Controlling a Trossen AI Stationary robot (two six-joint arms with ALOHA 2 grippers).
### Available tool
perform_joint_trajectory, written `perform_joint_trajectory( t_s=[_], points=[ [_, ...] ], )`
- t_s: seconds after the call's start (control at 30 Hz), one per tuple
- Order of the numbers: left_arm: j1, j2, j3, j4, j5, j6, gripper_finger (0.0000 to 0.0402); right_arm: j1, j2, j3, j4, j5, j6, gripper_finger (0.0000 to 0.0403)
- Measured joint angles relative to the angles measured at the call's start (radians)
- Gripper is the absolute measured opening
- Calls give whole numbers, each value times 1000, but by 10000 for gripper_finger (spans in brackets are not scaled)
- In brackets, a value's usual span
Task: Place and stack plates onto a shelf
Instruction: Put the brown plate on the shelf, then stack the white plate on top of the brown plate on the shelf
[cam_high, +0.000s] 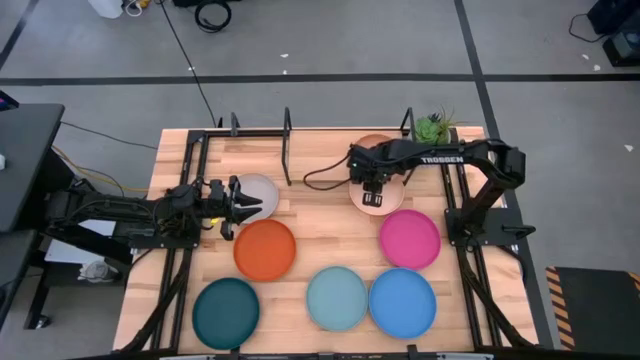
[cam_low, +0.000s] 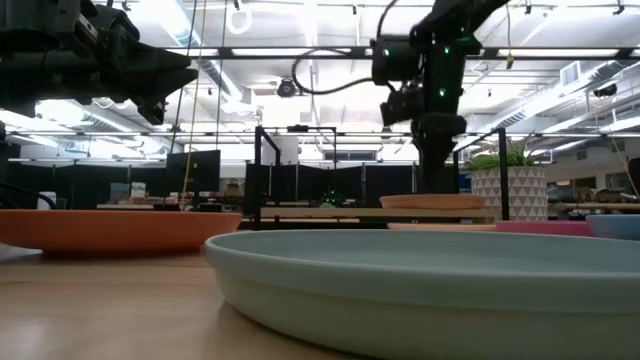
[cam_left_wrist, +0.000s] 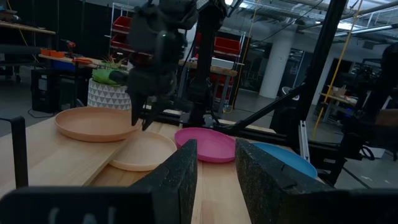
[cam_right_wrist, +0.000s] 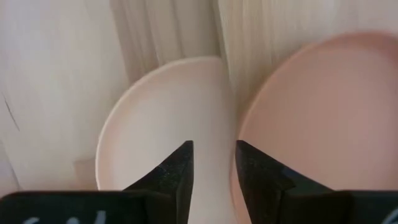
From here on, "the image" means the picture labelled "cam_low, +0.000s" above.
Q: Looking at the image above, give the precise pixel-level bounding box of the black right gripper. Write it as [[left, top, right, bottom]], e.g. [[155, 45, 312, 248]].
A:
[[409, 110, 470, 196]]

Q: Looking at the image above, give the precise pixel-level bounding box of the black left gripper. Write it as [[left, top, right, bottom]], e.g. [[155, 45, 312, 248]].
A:
[[0, 36, 200, 127]]

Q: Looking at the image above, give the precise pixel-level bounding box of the tan plate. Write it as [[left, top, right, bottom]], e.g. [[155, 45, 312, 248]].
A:
[[378, 193, 487, 211]]

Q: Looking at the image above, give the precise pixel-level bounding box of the pale peach plate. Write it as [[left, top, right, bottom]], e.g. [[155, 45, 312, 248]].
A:
[[387, 222, 499, 232]]

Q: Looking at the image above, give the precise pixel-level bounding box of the pink plate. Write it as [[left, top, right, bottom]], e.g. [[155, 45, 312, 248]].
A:
[[495, 219, 596, 238]]

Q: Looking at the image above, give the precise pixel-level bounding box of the light green plate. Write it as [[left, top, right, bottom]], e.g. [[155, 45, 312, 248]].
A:
[[203, 228, 640, 360]]

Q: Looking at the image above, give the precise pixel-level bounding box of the orange plate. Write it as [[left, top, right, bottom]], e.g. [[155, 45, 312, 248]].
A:
[[0, 208, 244, 255]]

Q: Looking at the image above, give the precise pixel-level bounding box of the black partition screen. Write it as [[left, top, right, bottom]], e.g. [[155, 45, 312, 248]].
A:
[[244, 162, 417, 204], [0, 160, 169, 211]]

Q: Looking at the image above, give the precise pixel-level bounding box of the green plant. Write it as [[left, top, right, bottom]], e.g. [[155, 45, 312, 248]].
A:
[[467, 134, 544, 172]]

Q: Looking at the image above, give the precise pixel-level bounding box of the triangle pattern plant pot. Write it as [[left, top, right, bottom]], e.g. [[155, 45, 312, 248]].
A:
[[470, 165, 549, 222]]

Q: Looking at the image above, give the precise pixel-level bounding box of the black hanging cable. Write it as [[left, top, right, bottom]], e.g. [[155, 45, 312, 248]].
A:
[[168, 0, 200, 156]]

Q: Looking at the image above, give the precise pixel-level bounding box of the yellow hanging cable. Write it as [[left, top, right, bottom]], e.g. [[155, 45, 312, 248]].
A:
[[179, 0, 209, 211]]

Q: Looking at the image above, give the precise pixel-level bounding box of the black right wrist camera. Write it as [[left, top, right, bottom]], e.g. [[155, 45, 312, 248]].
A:
[[378, 82, 427, 128]]

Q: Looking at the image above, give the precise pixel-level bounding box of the black metal rig frame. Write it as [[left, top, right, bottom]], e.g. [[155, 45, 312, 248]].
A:
[[158, 45, 640, 62]]

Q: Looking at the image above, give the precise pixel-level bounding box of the yellow cable with plug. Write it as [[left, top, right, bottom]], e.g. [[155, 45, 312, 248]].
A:
[[503, 0, 517, 70]]

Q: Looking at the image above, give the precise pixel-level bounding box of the round ceiling camera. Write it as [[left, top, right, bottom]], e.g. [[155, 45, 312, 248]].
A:
[[276, 77, 298, 99]]

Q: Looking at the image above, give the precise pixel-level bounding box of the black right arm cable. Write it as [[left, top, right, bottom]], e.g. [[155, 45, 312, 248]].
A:
[[291, 47, 381, 96]]

